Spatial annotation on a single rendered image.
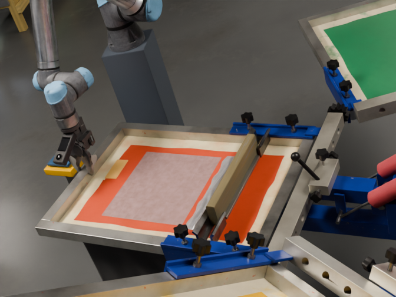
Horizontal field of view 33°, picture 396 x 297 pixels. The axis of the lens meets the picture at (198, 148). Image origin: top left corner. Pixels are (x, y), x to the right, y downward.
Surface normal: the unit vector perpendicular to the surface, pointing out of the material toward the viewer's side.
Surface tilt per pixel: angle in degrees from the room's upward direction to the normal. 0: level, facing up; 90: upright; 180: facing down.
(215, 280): 90
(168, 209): 1
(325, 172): 1
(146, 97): 90
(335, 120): 1
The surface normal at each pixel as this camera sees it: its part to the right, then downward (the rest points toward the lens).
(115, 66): -0.15, 0.61
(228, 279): 0.57, 0.35
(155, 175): -0.23, -0.79
